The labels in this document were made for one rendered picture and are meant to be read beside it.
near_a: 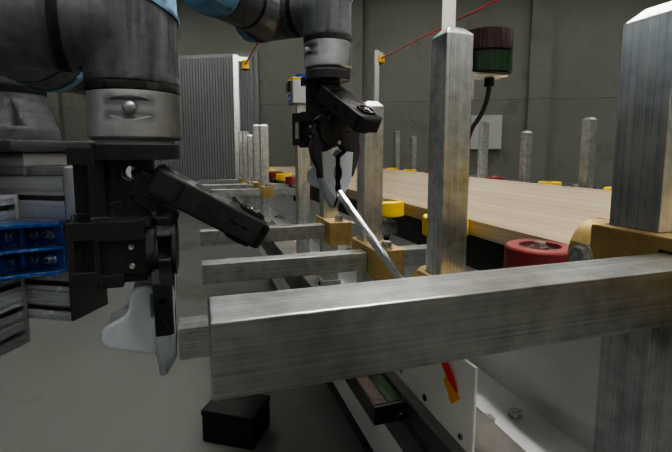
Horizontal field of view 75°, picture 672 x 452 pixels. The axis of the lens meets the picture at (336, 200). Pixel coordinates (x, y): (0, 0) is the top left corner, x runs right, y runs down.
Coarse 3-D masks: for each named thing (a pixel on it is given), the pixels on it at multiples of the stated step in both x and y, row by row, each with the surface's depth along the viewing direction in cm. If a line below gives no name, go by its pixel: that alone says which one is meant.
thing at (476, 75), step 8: (480, 48) 50; (488, 48) 50; (496, 48) 50; (504, 48) 50; (472, 72) 50; (480, 72) 50; (488, 72) 51; (496, 72) 51; (504, 72) 51; (472, 80) 50; (488, 80) 52; (472, 88) 50; (488, 88) 53; (472, 96) 50; (488, 96) 53; (480, 112) 53; (472, 128) 53
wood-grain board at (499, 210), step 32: (352, 192) 135; (384, 192) 127; (416, 192) 127; (480, 192) 127; (512, 192) 127; (544, 192) 127; (576, 192) 127; (608, 192) 127; (480, 224) 74; (512, 224) 72; (544, 224) 72; (576, 224) 72
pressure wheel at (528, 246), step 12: (516, 240) 56; (528, 240) 56; (540, 240) 56; (504, 252) 54; (516, 252) 51; (528, 252) 50; (540, 252) 49; (552, 252) 49; (564, 252) 49; (504, 264) 54; (516, 264) 51; (528, 264) 50; (540, 264) 49
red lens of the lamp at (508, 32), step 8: (472, 32) 50; (480, 32) 50; (488, 32) 49; (496, 32) 49; (504, 32) 49; (512, 32) 50; (480, 40) 50; (488, 40) 49; (496, 40) 49; (504, 40) 50; (512, 40) 50; (512, 48) 51
